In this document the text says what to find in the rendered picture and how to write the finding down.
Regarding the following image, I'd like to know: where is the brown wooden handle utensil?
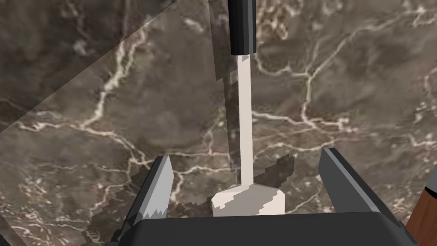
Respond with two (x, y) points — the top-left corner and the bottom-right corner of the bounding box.
(405, 164), (437, 246)

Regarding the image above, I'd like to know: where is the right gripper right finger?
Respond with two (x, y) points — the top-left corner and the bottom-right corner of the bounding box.
(318, 147), (402, 226)

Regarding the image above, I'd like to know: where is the white spatula with black handle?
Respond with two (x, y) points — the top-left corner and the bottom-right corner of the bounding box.
(211, 0), (286, 217)

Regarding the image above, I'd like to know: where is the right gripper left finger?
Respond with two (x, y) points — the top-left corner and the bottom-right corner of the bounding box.
(117, 155), (175, 236)

